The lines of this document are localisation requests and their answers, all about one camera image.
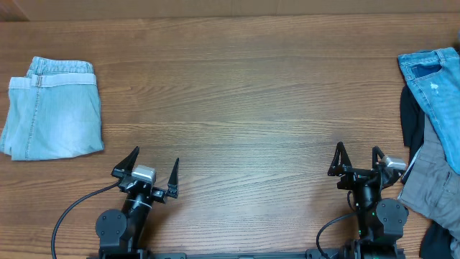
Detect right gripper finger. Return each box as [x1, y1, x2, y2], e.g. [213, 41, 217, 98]
[372, 146, 385, 169]
[328, 142, 352, 176]

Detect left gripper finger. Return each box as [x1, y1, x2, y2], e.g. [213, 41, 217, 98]
[167, 158, 180, 191]
[113, 146, 139, 172]

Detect blue denim jeans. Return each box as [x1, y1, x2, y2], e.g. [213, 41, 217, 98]
[397, 47, 459, 173]

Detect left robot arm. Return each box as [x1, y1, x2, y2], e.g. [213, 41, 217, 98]
[95, 147, 179, 259]

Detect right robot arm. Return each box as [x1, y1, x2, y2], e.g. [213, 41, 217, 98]
[321, 142, 409, 259]

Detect grey cargo pants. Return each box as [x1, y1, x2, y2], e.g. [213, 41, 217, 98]
[398, 117, 459, 239]

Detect folded light blue jeans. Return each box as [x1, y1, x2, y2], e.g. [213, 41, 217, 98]
[1, 57, 104, 160]

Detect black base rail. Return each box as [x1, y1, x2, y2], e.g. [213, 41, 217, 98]
[88, 249, 390, 259]

